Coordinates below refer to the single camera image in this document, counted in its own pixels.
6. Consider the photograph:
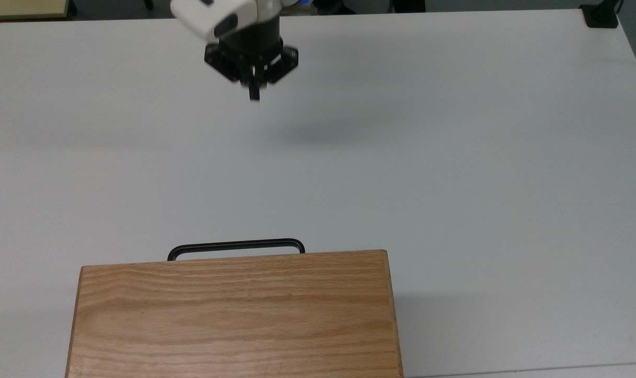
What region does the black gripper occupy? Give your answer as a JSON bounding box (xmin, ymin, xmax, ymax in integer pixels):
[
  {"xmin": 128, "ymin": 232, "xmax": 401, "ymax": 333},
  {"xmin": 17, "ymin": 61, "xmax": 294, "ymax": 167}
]
[{"xmin": 204, "ymin": 20, "xmax": 300, "ymax": 101}]

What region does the black metal handle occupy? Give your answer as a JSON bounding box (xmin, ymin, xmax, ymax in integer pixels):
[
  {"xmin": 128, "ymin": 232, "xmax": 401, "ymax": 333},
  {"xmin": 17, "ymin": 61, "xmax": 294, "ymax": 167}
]
[{"xmin": 167, "ymin": 238, "xmax": 306, "ymax": 262}]

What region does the black stand foot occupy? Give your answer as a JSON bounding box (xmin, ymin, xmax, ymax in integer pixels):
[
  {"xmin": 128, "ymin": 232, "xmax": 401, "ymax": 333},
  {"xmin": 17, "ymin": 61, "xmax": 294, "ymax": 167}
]
[{"xmin": 311, "ymin": 0, "xmax": 357, "ymax": 16}]

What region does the oak wood cabinet box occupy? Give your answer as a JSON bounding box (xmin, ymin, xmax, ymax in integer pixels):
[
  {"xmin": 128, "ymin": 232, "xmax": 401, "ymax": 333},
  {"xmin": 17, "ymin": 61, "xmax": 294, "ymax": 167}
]
[{"xmin": 65, "ymin": 249, "xmax": 404, "ymax": 378}]

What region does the light wooden table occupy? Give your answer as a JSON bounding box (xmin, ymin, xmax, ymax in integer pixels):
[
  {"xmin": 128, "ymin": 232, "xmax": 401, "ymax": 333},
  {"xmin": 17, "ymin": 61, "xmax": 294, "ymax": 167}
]
[{"xmin": 0, "ymin": 0, "xmax": 70, "ymax": 22}]

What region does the black table clamp base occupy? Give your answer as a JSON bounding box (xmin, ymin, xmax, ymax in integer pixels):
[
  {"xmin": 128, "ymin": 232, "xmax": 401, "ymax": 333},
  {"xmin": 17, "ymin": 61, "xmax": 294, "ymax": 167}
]
[{"xmin": 579, "ymin": 0, "xmax": 624, "ymax": 29}]

